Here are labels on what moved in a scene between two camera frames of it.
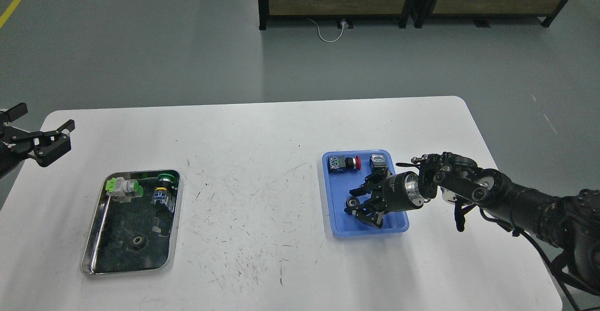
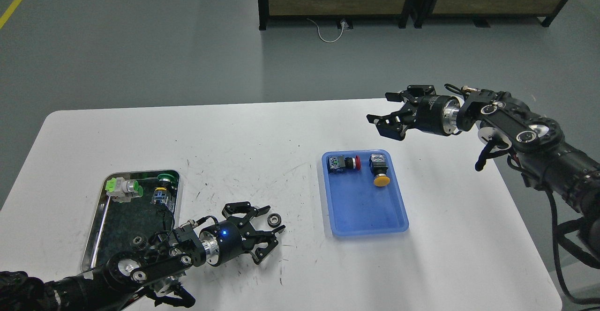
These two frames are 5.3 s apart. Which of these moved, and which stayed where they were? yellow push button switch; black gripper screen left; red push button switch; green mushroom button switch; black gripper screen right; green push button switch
Moved: black gripper screen left; black gripper screen right
Stayed: yellow push button switch; red push button switch; green mushroom button switch; green push button switch
